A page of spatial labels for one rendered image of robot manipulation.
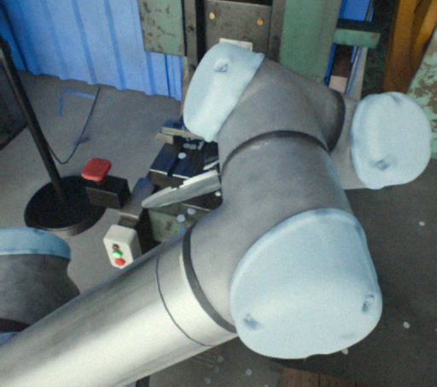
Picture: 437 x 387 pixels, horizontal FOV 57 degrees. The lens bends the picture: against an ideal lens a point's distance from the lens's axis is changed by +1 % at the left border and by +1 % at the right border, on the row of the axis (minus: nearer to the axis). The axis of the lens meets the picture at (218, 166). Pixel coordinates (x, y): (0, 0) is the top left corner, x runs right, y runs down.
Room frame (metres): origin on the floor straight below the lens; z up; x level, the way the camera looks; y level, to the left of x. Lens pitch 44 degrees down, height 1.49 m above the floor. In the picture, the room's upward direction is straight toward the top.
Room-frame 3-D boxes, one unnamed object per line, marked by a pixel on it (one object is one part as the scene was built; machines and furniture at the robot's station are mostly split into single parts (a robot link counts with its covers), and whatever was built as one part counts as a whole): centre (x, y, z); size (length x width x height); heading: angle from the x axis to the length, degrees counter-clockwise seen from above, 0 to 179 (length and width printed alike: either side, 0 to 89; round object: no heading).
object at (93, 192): (0.73, 0.30, 0.62); 0.10 x 0.06 x 0.20; 74
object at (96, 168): (0.74, 0.32, 0.72); 0.07 x 0.06 x 0.08; 164
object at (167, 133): (0.91, 0.10, 0.76); 0.17 x 0.06 x 0.10; 74
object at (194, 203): (0.70, -0.01, 0.72); 0.25 x 0.14 x 0.14; 164
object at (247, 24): (0.83, -0.05, 1.04); 0.17 x 0.15 x 0.30; 164
